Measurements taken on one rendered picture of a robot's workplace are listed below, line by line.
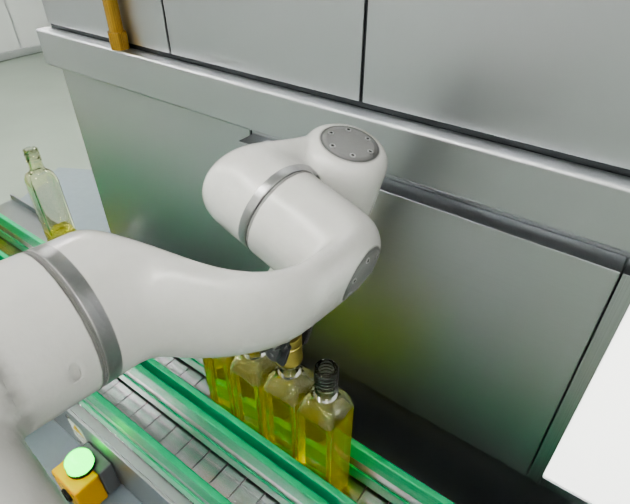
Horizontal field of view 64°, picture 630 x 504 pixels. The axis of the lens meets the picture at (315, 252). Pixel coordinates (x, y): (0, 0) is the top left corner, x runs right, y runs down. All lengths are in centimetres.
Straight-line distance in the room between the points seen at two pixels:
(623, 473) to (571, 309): 22
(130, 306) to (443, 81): 38
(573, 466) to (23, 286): 62
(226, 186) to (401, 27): 26
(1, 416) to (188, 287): 10
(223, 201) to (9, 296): 16
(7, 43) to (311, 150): 645
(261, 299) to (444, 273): 33
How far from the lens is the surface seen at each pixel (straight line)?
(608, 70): 49
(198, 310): 28
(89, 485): 96
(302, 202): 34
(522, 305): 57
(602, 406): 63
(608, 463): 69
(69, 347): 27
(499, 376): 65
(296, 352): 62
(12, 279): 27
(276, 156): 38
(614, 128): 50
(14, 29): 681
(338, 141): 41
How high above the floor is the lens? 160
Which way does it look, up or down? 37 degrees down
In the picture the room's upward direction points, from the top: straight up
